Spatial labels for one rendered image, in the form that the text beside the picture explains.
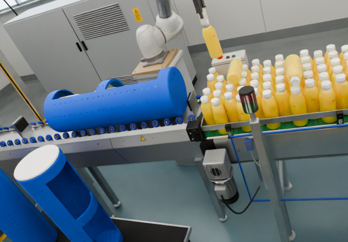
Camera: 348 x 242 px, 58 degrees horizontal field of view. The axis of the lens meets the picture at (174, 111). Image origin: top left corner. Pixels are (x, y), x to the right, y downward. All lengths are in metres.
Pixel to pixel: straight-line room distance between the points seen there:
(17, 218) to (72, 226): 0.56
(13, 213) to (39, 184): 0.67
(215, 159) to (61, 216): 1.00
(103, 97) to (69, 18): 2.20
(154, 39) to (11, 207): 1.54
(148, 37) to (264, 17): 2.42
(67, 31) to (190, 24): 1.74
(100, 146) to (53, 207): 0.45
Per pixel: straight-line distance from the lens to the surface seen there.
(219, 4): 4.48
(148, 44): 2.33
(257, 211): 2.43
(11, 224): 2.58
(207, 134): 1.69
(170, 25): 2.38
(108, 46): 3.81
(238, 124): 1.58
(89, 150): 2.15
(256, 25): 4.50
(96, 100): 1.87
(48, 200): 1.98
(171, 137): 1.83
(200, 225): 2.47
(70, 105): 1.99
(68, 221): 2.09
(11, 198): 2.50
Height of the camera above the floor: 1.93
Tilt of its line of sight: 32 degrees down
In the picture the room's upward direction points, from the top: 23 degrees counter-clockwise
